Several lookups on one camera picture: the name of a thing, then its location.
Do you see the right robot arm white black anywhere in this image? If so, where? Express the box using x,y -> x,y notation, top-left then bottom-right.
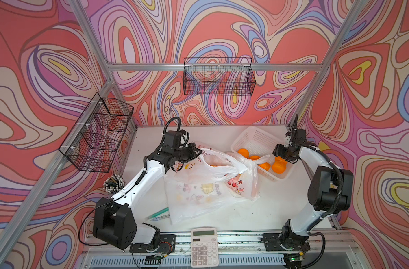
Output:
273,127 -> 354,249

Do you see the orange fruit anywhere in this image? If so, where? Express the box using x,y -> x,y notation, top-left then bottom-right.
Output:
271,157 -> 287,174
258,163 -> 271,171
237,149 -> 249,159

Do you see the black wire basket back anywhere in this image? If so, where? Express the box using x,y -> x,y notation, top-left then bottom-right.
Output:
183,56 -> 256,96

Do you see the cup of pens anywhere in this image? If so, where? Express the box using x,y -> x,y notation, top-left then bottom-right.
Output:
102,174 -> 126,195

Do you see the green pen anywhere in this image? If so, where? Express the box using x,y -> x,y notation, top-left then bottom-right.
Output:
146,207 -> 170,221

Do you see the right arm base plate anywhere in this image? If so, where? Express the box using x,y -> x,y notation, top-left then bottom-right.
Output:
260,233 -> 311,252

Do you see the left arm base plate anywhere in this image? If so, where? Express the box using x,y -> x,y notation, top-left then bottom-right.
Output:
129,234 -> 176,255

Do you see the orange fruit bottom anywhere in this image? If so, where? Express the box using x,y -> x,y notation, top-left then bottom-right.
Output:
258,163 -> 271,171

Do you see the black wire basket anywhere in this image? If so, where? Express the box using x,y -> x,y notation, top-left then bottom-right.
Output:
183,56 -> 256,96
58,93 -> 134,173

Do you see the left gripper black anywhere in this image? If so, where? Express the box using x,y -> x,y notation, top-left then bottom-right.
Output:
172,143 -> 203,164

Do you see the clear plastic bag bottom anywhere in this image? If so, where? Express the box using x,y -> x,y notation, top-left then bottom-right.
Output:
164,170 -> 249,225

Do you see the printed white plastic bag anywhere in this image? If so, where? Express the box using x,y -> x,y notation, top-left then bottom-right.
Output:
225,152 -> 271,201

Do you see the white plastic fruit basket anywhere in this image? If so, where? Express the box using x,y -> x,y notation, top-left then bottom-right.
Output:
230,126 -> 293,181

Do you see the white desk calculator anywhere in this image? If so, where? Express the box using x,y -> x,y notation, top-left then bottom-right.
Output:
191,227 -> 220,269

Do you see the black wire basket left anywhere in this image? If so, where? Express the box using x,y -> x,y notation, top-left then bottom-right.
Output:
58,93 -> 134,173

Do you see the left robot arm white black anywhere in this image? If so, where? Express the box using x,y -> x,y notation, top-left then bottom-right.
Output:
92,130 -> 202,250

